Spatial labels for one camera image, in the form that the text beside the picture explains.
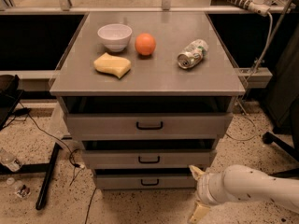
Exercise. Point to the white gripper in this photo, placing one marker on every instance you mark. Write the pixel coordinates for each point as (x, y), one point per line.
(204, 187)

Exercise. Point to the grey bottom drawer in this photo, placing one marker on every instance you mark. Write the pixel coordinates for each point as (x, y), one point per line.
(164, 181)

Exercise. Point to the grey drawer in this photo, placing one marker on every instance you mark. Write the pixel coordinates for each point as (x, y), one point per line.
(88, 127)
(164, 181)
(155, 158)

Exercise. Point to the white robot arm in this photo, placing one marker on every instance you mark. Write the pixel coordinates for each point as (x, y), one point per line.
(238, 184)

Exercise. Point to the grey middle drawer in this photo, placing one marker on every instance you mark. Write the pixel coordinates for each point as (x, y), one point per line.
(155, 158)

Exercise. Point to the grey drawer cabinet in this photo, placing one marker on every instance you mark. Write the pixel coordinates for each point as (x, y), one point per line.
(154, 85)

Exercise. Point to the grey top drawer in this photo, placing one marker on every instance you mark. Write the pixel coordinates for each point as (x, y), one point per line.
(88, 127)

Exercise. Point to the black office chair base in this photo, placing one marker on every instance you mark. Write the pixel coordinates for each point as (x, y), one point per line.
(282, 148)

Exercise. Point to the crushed soda can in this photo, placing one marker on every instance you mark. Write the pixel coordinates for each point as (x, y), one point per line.
(193, 54)

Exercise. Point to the yellow sponge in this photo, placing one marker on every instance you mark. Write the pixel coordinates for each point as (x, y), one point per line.
(113, 65)

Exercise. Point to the orange fruit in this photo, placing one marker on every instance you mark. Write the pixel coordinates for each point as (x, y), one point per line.
(145, 44)

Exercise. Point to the black stand leg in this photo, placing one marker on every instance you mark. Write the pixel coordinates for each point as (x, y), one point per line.
(46, 168)

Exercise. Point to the small floor litter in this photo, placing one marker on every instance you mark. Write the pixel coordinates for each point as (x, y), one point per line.
(18, 188)

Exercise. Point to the white bowl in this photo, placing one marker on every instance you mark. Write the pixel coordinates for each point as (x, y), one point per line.
(115, 37)

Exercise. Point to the plastic water bottle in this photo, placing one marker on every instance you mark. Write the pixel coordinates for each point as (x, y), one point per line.
(9, 160)

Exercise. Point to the white power strip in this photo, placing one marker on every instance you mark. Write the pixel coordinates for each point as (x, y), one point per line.
(256, 6)

